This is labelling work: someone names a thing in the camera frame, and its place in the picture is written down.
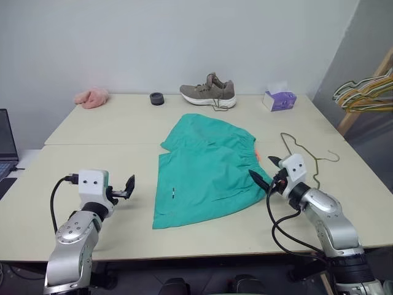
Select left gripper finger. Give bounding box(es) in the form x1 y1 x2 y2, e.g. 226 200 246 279
124 174 136 200

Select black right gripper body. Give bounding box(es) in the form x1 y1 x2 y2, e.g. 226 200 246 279
270 168 290 195

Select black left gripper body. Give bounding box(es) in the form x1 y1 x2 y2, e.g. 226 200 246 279
106 185 130 206

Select olive wire hanger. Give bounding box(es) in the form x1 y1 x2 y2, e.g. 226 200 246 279
279 132 341 190

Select green shorts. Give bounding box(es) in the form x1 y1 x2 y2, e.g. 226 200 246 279
152 112 271 230

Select purple tissue box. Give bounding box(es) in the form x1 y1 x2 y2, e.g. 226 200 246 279
262 81 298 112

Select black metal table leg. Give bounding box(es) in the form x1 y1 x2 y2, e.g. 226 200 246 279
88 261 119 290
286 255 327 282

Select black round container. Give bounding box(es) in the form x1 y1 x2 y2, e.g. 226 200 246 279
149 92 165 107

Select wooden clothes rack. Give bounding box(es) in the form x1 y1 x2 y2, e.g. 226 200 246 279
337 45 393 138

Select pink plush slipper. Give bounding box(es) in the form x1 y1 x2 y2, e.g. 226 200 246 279
73 87 109 110

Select brown sneaker with white sole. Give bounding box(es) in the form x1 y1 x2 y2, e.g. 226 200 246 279
179 72 238 112

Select dark rounded shape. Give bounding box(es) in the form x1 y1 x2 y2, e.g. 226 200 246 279
234 273 262 295
163 277 187 295

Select black laptop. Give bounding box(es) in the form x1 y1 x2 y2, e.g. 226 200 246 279
0 108 26 183

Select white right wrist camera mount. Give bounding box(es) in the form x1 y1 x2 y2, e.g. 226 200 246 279
278 153 308 198

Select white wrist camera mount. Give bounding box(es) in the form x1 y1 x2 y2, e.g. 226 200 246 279
278 153 308 198
77 168 110 204

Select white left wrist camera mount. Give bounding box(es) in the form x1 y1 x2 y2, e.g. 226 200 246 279
77 168 110 204

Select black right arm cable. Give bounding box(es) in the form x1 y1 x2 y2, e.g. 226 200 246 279
265 181 327 259

